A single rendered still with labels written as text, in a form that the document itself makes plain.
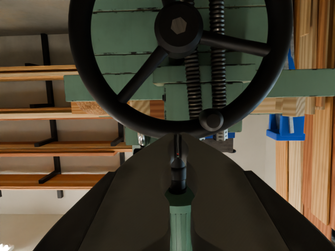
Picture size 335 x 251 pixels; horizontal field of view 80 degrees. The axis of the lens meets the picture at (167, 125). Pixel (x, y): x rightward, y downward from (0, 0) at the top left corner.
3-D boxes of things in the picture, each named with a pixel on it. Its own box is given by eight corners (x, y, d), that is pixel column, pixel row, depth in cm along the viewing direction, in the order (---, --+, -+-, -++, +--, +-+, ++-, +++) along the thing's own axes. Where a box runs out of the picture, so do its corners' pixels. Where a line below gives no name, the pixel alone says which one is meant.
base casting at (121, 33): (284, 4, 42) (281, 50, 43) (220, 58, 98) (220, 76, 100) (71, 12, 43) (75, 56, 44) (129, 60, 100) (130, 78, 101)
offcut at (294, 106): (296, 96, 46) (295, 117, 46) (305, 96, 47) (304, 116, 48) (283, 97, 49) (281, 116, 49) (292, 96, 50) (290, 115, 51)
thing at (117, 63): (270, 50, 43) (269, 69, 43) (239, 65, 64) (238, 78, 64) (85, 55, 44) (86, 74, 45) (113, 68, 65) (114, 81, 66)
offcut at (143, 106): (131, 100, 46) (132, 116, 46) (149, 99, 47) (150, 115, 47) (129, 100, 50) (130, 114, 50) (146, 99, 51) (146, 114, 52)
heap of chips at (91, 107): (108, 100, 46) (109, 117, 47) (123, 99, 60) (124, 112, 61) (70, 101, 47) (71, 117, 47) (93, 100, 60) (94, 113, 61)
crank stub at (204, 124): (198, 113, 21) (222, 106, 21) (193, 110, 27) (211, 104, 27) (205, 136, 21) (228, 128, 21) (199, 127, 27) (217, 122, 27)
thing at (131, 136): (147, 114, 77) (148, 145, 79) (149, 113, 84) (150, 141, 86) (122, 115, 78) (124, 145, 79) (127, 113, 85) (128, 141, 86)
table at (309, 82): (386, 60, 34) (381, 96, 34) (285, 77, 64) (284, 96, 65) (31, 68, 36) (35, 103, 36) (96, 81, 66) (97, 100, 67)
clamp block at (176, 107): (246, 81, 35) (245, 132, 36) (226, 85, 48) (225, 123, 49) (161, 83, 35) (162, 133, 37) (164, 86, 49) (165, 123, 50)
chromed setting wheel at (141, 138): (144, 116, 69) (145, 151, 71) (148, 113, 82) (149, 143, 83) (135, 116, 69) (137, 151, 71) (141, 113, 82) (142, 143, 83)
